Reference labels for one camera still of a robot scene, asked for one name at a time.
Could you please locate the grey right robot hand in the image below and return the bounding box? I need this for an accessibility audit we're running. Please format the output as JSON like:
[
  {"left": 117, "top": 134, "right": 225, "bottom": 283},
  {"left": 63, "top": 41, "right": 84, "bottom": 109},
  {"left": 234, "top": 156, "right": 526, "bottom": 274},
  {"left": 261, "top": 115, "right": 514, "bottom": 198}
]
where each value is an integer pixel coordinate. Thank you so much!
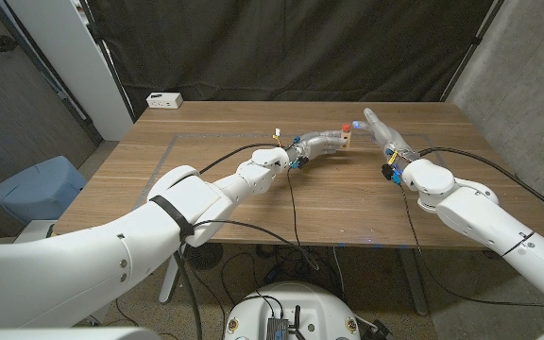
[{"left": 351, "top": 107, "right": 422, "bottom": 186}]

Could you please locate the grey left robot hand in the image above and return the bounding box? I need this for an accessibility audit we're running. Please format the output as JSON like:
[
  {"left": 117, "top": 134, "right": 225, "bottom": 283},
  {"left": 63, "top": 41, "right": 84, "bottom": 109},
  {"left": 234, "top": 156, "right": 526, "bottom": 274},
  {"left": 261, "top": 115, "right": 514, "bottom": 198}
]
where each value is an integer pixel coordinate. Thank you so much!
[{"left": 285, "top": 130, "right": 347, "bottom": 170}]

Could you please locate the black backdrop curtain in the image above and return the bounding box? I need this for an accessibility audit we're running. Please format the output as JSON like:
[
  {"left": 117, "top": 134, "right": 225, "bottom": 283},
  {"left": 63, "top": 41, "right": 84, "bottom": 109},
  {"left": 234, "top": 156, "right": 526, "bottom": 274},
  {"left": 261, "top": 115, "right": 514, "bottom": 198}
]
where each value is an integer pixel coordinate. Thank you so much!
[{"left": 85, "top": 0, "right": 504, "bottom": 119}]

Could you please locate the large wooden panel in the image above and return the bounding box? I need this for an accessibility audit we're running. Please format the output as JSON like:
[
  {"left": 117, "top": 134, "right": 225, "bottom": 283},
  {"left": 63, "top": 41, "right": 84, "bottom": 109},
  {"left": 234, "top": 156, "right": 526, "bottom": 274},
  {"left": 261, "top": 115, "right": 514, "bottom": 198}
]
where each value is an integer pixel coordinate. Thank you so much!
[{"left": 132, "top": 132, "right": 500, "bottom": 249}]

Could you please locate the black backdrop stand pole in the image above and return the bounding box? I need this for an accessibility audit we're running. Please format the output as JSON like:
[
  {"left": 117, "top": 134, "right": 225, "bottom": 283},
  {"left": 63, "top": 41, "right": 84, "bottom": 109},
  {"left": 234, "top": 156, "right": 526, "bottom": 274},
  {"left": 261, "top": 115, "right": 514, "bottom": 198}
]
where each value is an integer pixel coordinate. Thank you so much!
[
  {"left": 439, "top": 0, "right": 507, "bottom": 103},
  {"left": 78, "top": 0, "right": 136, "bottom": 122}
]

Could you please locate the grey table leg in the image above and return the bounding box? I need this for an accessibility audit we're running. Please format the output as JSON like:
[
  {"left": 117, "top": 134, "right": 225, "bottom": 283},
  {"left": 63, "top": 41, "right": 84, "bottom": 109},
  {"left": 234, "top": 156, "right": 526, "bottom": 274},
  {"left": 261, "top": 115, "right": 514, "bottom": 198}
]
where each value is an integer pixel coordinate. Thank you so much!
[{"left": 398, "top": 247, "right": 430, "bottom": 316}]

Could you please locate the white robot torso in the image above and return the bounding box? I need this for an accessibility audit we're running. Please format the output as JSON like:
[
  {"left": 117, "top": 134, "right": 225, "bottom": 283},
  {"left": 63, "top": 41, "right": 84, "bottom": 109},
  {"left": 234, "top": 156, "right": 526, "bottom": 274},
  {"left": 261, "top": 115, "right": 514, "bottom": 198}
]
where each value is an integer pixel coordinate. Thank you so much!
[{"left": 224, "top": 281, "right": 362, "bottom": 340}]

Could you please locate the white power strip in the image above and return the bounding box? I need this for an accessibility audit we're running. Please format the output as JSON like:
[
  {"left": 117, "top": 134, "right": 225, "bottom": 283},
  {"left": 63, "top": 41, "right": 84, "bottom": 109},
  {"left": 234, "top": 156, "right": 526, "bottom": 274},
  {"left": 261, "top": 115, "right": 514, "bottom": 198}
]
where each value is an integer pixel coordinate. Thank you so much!
[{"left": 145, "top": 92, "right": 184, "bottom": 110}]

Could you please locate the round black fan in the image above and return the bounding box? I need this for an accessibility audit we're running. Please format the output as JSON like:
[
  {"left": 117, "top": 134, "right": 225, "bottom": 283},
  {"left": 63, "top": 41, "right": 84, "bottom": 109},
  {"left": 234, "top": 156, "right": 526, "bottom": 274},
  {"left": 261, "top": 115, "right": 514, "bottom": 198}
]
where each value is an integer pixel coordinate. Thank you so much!
[{"left": 186, "top": 242, "right": 224, "bottom": 272}]

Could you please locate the grey electronics box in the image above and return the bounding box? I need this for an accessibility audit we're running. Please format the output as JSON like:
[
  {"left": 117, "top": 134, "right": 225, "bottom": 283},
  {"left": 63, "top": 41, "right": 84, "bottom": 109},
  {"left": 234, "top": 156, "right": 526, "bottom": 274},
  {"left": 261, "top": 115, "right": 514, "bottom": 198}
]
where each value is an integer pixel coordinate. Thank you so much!
[{"left": 265, "top": 316, "right": 291, "bottom": 340}]

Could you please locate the white table leg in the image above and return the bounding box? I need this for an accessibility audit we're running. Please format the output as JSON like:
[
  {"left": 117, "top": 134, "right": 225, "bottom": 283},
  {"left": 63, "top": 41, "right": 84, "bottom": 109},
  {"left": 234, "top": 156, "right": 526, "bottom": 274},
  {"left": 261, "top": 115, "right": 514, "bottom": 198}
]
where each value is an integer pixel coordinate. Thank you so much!
[{"left": 158, "top": 247, "right": 188, "bottom": 304}]

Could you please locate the blue plastic bin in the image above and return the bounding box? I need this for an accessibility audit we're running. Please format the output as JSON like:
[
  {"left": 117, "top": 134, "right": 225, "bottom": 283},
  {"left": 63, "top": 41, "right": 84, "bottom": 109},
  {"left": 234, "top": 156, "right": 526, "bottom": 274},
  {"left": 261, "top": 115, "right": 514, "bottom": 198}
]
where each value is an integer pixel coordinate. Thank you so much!
[{"left": 0, "top": 156, "right": 88, "bottom": 226}]

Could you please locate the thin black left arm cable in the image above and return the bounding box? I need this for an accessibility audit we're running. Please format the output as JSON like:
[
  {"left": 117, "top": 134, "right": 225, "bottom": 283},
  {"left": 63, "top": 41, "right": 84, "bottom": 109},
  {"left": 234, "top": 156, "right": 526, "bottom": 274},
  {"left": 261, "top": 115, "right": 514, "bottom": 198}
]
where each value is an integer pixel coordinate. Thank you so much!
[{"left": 172, "top": 167, "right": 320, "bottom": 340}]

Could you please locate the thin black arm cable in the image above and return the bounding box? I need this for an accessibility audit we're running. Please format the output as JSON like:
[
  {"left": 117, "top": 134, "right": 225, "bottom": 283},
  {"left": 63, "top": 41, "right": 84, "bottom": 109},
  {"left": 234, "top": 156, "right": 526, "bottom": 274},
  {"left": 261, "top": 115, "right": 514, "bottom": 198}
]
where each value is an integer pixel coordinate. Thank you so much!
[
  {"left": 398, "top": 183, "right": 544, "bottom": 311},
  {"left": 172, "top": 167, "right": 320, "bottom": 340}
]

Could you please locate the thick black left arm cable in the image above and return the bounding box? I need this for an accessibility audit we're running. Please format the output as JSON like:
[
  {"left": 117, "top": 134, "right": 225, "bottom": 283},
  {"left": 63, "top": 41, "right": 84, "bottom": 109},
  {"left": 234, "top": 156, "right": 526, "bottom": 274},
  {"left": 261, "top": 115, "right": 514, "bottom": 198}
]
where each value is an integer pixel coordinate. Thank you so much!
[{"left": 198, "top": 143, "right": 282, "bottom": 176}]

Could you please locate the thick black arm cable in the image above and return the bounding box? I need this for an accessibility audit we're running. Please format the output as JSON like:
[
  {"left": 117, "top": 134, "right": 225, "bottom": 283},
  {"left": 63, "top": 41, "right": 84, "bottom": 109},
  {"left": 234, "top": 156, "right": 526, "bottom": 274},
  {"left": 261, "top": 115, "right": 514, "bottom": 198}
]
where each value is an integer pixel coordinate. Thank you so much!
[
  {"left": 417, "top": 146, "right": 544, "bottom": 226},
  {"left": 198, "top": 143, "right": 282, "bottom": 176}
]

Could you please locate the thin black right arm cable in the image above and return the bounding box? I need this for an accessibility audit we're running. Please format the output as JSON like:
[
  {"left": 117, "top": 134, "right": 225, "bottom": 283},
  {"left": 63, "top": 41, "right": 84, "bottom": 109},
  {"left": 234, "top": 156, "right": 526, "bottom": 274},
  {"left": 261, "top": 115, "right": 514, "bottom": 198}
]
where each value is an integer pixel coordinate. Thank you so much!
[{"left": 398, "top": 183, "right": 544, "bottom": 311}]

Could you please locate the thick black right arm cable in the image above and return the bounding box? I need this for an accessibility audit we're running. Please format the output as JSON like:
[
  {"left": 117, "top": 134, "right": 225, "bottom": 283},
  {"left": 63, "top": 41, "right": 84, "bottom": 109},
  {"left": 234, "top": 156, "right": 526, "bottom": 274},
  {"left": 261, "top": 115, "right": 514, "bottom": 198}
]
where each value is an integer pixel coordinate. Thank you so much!
[{"left": 417, "top": 146, "right": 544, "bottom": 226}]

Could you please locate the black floor cable bundle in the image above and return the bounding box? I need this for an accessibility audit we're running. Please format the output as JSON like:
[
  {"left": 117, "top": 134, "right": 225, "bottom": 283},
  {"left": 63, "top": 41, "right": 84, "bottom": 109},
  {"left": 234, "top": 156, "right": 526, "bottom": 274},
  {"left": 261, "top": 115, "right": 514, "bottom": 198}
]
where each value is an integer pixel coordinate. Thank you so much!
[{"left": 219, "top": 243, "right": 349, "bottom": 303}]

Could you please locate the white floor cable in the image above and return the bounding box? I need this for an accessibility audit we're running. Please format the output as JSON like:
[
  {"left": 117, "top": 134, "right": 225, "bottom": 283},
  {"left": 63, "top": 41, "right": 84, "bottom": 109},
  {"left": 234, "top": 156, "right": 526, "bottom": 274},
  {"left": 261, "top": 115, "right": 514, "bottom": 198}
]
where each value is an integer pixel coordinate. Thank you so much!
[{"left": 331, "top": 246, "right": 347, "bottom": 297}]

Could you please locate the black door handle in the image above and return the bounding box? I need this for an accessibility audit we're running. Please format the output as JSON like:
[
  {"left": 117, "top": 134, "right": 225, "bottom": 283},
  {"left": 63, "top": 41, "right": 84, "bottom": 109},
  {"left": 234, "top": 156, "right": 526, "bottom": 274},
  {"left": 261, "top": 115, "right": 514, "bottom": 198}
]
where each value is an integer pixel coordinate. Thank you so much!
[{"left": 0, "top": 34, "right": 20, "bottom": 53}]

